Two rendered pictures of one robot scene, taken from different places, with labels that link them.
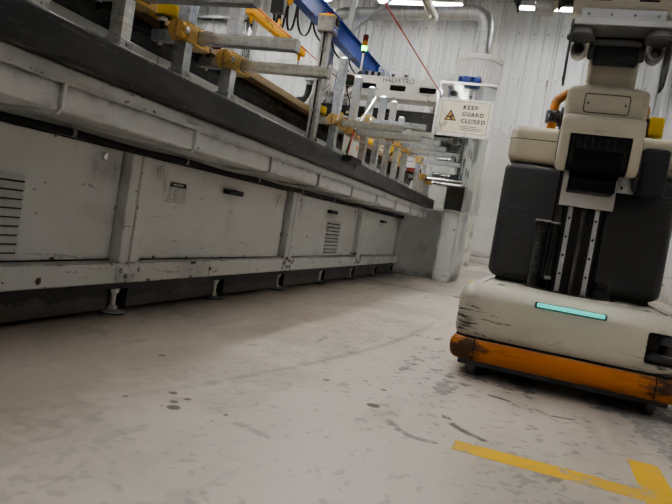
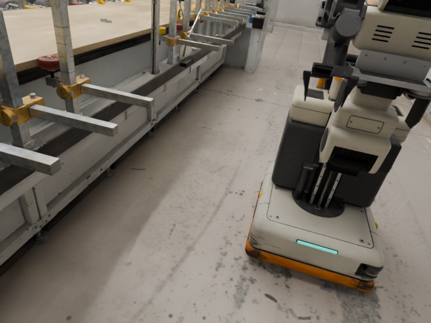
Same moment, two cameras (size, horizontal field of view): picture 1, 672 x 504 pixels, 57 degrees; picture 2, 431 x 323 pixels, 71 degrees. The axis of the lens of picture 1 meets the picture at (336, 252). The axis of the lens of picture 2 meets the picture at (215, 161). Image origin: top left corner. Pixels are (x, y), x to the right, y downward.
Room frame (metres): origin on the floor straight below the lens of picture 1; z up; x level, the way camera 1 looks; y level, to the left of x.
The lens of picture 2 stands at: (0.78, -0.02, 1.25)
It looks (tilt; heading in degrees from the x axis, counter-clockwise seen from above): 32 degrees down; 352
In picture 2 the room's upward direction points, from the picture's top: 9 degrees clockwise
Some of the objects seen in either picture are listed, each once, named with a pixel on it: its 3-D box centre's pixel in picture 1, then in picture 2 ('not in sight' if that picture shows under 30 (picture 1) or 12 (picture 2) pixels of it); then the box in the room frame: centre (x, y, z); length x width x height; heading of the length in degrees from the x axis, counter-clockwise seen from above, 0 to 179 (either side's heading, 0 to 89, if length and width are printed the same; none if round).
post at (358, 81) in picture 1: (351, 124); (185, 31); (3.08, 0.02, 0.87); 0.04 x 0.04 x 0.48; 72
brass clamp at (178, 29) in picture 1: (189, 36); (21, 110); (1.68, 0.48, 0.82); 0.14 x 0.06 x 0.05; 162
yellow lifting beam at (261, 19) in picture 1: (278, 31); not in sight; (8.02, 1.18, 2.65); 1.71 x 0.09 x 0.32; 162
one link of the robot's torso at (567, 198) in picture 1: (616, 168); (361, 154); (1.84, -0.78, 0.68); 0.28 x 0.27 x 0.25; 71
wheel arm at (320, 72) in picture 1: (262, 68); (99, 91); (1.91, 0.31, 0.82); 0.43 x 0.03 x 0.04; 72
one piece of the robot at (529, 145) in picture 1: (583, 202); (335, 143); (2.11, -0.80, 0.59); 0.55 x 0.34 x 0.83; 71
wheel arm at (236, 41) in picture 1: (223, 41); (52, 115); (1.67, 0.39, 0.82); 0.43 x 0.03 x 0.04; 72
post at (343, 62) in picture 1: (336, 110); (172, 33); (2.85, 0.10, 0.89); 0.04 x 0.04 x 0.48; 72
